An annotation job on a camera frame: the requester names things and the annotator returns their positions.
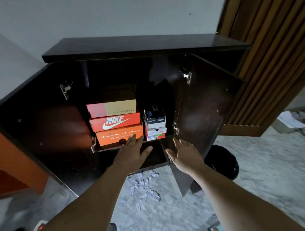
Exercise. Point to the person's left hand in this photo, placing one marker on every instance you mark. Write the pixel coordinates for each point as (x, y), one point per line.
(129, 158)

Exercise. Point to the red and beige shoe box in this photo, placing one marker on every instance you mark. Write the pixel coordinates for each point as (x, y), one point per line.
(119, 104)

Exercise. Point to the brown slatted wooden door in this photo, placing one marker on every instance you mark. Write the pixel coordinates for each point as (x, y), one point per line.
(266, 66)

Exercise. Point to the orange wooden furniture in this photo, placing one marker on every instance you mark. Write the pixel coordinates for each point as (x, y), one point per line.
(19, 161)

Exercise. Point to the red shoe box white logo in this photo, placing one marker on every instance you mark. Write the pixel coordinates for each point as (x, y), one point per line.
(114, 121)

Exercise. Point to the orange shoe box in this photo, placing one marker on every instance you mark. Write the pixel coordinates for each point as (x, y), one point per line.
(112, 137)

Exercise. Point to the person's left forearm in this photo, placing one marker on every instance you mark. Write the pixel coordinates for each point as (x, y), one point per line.
(95, 197)

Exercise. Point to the dark wooden cabinet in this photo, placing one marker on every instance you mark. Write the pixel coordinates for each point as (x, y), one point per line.
(143, 46)

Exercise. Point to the dark wide cabinet door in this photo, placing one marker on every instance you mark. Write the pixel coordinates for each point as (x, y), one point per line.
(40, 128)

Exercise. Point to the person's right thumb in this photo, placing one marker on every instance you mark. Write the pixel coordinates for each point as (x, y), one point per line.
(170, 153)

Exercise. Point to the person's right hand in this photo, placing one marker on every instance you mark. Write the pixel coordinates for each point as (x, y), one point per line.
(187, 158)

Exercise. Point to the white papers pile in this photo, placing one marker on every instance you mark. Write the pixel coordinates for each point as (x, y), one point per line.
(288, 121)

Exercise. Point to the metal cabinet hinge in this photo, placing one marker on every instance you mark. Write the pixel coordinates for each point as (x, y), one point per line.
(175, 128)
(186, 75)
(65, 89)
(93, 144)

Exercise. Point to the black and white small box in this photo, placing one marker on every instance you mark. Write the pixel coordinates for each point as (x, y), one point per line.
(154, 116)

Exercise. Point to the dark narrow cabinet door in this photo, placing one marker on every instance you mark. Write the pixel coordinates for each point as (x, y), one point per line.
(205, 104)

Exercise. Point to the red and white object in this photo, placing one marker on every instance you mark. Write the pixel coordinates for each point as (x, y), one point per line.
(41, 225)

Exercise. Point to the white and red small box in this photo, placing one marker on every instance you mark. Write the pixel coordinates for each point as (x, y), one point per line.
(155, 133)

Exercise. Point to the scattered crumpled paper pieces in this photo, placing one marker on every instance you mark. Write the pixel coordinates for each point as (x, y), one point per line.
(143, 185)

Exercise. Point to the person's right forearm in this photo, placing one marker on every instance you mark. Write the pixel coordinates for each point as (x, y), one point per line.
(233, 202)

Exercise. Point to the person's left thumb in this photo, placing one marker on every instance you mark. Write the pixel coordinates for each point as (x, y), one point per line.
(146, 152)

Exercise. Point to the black round bin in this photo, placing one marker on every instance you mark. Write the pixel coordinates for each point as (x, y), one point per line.
(222, 161)

